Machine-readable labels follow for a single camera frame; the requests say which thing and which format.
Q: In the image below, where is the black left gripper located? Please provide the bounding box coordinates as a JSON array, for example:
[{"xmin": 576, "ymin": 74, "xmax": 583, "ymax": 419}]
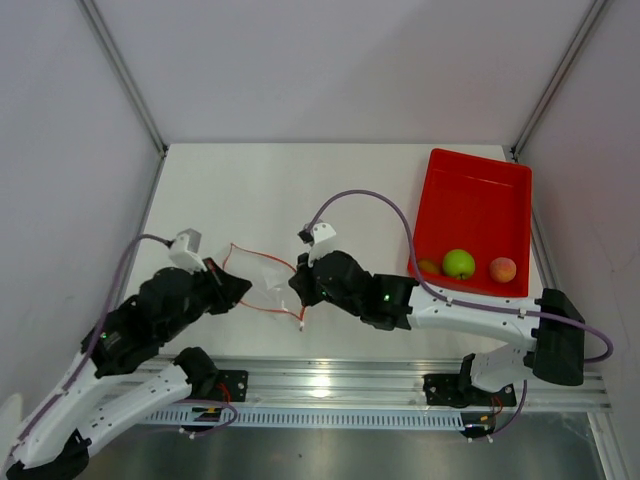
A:
[{"xmin": 161, "ymin": 256, "xmax": 253, "ymax": 342}]

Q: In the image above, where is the clear zip top bag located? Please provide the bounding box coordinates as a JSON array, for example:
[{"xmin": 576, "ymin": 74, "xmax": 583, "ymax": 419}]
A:
[{"xmin": 222, "ymin": 242, "xmax": 306, "ymax": 332}]

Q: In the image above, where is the brown kiwi fruit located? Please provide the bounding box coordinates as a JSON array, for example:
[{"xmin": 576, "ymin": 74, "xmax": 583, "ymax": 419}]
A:
[{"xmin": 417, "ymin": 259, "xmax": 441, "ymax": 275}]

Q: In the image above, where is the green apple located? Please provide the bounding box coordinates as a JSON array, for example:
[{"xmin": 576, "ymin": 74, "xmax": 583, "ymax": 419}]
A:
[{"xmin": 442, "ymin": 249, "xmax": 476, "ymax": 280}]

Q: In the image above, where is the peach fruit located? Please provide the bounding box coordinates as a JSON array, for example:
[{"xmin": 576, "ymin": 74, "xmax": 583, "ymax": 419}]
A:
[{"xmin": 489, "ymin": 257, "xmax": 517, "ymax": 284}]

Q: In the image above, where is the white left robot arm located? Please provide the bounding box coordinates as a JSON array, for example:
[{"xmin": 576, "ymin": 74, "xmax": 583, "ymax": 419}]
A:
[{"xmin": 6, "ymin": 259, "xmax": 252, "ymax": 479}]

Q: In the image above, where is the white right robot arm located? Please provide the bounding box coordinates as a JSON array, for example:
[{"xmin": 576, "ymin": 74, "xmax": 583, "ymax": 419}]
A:
[{"xmin": 288, "ymin": 251, "xmax": 585, "ymax": 404}]

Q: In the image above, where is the red plastic tray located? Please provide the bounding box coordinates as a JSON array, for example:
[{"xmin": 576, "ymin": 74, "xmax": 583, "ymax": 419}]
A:
[{"xmin": 413, "ymin": 148, "xmax": 532, "ymax": 298}]

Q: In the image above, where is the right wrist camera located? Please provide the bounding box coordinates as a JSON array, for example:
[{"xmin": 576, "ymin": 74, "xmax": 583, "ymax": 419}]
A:
[{"xmin": 298, "ymin": 221, "xmax": 337, "ymax": 267}]

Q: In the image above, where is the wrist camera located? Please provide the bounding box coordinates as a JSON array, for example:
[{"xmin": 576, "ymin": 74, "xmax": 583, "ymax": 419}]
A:
[
  {"xmin": 298, "ymin": 221, "xmax": 337, "ymax": 267},
  {"xmin": 169, "ymin": 228, "xmax": 205, "ymax": 272}
]

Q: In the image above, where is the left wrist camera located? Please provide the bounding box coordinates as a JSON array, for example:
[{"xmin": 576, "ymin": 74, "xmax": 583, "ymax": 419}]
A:
[{"xmin": 169, "ymin": 228, "xmax": 205, "ymax": 272}]

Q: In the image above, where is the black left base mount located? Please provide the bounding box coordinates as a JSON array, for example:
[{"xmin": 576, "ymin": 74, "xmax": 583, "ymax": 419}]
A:
[{"xmin": 201, "ymin": 370, "xmax": 249, "ymax": 403}]

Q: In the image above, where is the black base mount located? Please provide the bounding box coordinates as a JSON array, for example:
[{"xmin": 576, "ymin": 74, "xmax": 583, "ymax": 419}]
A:
[
  {"xmin": 201, "ymin": 370, "xmax": 249, "ymax": 403},
  {"xmin": 423, "ymin": 373, "xmax": 517, "ymax": 409}
]

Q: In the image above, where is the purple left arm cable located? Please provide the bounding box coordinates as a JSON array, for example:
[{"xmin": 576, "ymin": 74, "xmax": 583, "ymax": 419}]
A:
[{"xmin": 9, "ymin": 233, "xmax": 176, "ymax": 451}]

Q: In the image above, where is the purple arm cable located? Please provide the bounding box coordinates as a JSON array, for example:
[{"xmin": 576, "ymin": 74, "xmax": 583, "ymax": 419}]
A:
[
  {"xmin": 304, "ymin": 189, "xmax": 615, "ymax": 364},
  {"xmin": 9, "ymin": 233, "xmax": 176, "ymax": 451}
]

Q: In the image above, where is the aluminium mounting rail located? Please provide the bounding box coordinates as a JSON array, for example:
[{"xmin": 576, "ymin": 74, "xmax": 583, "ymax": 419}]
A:
[{"xmin": 67, "ymin": 355, "xmax": 611, "ymax": 412}]

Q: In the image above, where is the white slotted cable duct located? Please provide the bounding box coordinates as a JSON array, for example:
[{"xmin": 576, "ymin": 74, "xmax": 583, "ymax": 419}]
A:
[{"xmin": 139, "ymin": 405, "xmax": 465, "ymax": 431}]

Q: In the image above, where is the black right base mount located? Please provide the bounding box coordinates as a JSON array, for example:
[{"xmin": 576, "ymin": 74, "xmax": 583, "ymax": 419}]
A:
[{"xmin": 423, "ymin": 373, "xmax": 517, "ymax": 409}]

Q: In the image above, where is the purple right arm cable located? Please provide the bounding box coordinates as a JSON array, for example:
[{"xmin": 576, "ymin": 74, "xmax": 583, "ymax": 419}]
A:
[{"xmin": 304, "ymin": 189, "xmax": 615, "ymax": 364}]

